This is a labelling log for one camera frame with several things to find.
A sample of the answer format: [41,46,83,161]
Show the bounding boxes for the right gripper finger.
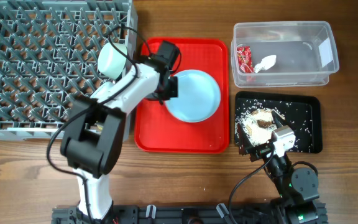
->
[237,123,252,152]
[271,110,286,128]

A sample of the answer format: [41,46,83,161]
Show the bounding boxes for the light blue plate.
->
[165,70,221,123]

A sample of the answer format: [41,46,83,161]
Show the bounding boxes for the white tissue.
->
[254,55,277,73]

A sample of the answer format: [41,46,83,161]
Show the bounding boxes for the green bowl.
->
[97,43,127,80]

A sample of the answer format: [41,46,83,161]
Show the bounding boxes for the red snack wrapper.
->
[237,46,254,73]

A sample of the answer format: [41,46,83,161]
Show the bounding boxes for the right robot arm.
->
[228,111,322,223]

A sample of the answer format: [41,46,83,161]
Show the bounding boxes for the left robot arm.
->
[52,40,181,223]

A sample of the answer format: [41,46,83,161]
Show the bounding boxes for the black waste tray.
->
[234,91,323,154]

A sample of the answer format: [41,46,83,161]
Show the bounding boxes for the grey dishwasher rack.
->
[0,0,138,141]

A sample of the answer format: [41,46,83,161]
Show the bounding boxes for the food scraps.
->
[234,98,313,153]

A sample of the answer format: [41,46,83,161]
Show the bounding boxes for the red plastic tray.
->
[134,37,230,154]

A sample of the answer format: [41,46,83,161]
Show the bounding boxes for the clear plastic bin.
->
[231,21,339,88]

